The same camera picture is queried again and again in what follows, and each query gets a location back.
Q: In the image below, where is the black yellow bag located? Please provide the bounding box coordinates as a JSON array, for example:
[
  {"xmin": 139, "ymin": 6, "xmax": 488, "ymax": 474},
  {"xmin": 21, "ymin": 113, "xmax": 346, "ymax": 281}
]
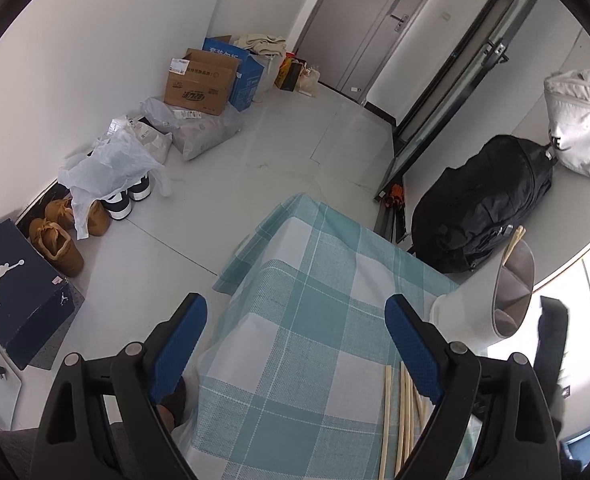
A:
[{"xmin": 274, "ymin": 56, "xmax": 303, "ymax": 92}]

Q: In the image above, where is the dark shoe mat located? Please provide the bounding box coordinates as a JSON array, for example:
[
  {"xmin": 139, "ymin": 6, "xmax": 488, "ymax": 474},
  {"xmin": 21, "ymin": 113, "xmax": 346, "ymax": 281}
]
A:
[{"xmin": 15, "ymin": 180, "xmax": 70, "ymax": 231}]

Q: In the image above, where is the bundle of wooden chopsticks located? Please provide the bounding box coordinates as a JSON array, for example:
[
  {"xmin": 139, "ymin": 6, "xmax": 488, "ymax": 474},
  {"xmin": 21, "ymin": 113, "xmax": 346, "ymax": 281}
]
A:
[{"xmin": 377, "ymin": 362, "xmax": 431, "ymax": 480}]

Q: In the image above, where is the white parcel bag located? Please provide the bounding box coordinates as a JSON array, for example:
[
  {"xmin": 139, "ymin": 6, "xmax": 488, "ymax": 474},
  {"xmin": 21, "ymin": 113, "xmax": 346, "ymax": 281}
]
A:
[{"xmin": 110, "ymin": 117, "xmax": 173, "ymax": 163}]

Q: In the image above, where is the white grey utensil holder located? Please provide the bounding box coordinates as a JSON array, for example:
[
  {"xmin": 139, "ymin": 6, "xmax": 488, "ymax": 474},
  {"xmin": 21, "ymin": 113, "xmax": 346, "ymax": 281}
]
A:
[{"xmin": 430, "ymin": 237, "xmax": 536, "ymax": 351}]

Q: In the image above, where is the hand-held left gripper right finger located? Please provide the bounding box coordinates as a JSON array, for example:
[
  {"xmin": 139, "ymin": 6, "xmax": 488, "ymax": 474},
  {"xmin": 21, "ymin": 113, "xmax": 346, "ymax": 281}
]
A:
[{"xmin": 384, "ymin": 294, "xmax": 562, "ymax": 480}]

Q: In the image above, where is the tan paper bag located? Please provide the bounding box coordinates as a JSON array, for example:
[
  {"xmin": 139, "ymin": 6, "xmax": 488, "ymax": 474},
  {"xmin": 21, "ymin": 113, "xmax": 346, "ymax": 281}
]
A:
[{"xmin": 297, "ymin": 65, "xmax": 321, "ymax": 96}]

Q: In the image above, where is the black white sneaker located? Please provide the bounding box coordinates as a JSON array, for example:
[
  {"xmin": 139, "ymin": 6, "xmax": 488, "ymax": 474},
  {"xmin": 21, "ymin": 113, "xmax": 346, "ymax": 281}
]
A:
[
  {"xmin": 100, "ymin": 187, "xmax": 136, "ymax": 221},
  {"xmin": 127, "ymin": 175, "xmax": 151, "ymax": 202}
]

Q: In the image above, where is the grey parcel bag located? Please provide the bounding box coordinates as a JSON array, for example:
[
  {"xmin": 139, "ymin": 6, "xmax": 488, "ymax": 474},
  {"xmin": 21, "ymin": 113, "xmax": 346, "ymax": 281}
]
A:
[{"xmin": 140, "ymin": 96, "xmax": 246, "ymax": 162}]

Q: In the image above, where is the black framed glass door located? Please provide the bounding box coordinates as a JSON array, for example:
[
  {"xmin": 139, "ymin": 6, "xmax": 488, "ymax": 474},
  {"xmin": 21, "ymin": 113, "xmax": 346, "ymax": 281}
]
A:
[{"xmin": 375, "ymin": 0, "xmax": 546, "ymax": 243}]

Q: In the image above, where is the long wooden chopstick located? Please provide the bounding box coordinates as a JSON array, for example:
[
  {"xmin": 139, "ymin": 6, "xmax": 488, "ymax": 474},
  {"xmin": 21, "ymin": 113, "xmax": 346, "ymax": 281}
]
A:
[
  {"xmin": 506, "ymin": 229, "xmax": 526, "ymax": 261},
  {"xmin": 502, "ymin": 225, "xmax": 522, "ymax": 263}
]

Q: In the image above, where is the beige cloth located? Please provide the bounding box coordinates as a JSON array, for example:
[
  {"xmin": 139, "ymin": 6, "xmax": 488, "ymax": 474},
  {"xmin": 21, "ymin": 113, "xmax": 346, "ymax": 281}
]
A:
[{"xmin": 232, "ymin": 34, "xmax": 287, "ymax": 56}]

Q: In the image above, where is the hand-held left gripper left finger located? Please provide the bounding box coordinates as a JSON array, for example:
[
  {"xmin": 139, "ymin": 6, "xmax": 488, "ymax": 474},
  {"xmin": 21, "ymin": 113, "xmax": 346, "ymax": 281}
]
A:
[{"xmin": 30, "ymin": 292, "xmax": 209, "ymax": 480}]

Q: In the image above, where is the blue carton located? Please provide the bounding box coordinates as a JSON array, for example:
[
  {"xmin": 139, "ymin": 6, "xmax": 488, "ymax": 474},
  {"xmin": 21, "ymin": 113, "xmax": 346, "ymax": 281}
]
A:
[{"xmin": 203, "ymin": 36, "xmax": 267, "ymax": 112}]

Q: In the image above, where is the white plastic bag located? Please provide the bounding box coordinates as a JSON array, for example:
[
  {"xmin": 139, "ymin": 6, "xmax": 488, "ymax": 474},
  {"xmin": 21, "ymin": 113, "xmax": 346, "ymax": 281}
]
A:
[{"xmin": 57, "ymin": 127, "xmax": 173, "ymax": 241}]

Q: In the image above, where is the translucent plastic bag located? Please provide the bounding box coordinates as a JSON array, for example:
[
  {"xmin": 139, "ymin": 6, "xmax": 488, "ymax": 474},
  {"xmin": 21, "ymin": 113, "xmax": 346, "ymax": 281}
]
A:
[{"xmin": 255, "ymin": 52, "xmax": 283, "ymax": 93}]

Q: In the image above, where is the black backpack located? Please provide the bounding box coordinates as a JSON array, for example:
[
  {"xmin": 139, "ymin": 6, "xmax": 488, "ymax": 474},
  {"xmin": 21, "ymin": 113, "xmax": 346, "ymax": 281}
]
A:
[{"xmin": 411, "ymin": 135, "xmax": 558, "ymax": 274}]

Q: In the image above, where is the navy shoe box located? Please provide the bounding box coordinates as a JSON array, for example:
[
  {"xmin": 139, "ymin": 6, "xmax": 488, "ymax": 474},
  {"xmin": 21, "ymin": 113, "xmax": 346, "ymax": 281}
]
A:
[{"xmin": 0, "ymin": 219, "xmax": 76, "ymax": 371}]

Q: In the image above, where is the teal checked tablecloth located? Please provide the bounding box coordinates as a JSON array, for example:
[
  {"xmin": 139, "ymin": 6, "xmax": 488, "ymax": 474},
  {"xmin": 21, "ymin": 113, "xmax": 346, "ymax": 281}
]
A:
[{"xmin": 185, "ymin": 191, "xmax": 481, "ymax": 480}]

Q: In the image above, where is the brown cardboard box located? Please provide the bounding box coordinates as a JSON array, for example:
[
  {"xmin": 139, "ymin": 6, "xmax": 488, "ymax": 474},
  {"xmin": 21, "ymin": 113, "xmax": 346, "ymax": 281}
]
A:
[{"xmin": 164, "ymin": 48, "xmax": 242, "ymax": 116}]

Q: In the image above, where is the grey brown door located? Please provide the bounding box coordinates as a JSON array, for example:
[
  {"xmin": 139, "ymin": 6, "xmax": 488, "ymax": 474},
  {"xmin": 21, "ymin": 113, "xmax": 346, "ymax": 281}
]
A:
[{"xmin": 295, "ymin": 0, "xmax": 451, "ymax": 96}]

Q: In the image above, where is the white hanging bag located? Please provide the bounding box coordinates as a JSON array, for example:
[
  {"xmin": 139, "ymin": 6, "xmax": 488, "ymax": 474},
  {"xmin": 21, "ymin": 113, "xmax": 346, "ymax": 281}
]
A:
[{"xmin": 544, "ymin": 71, "xmax": 590, "ymax": 179}]

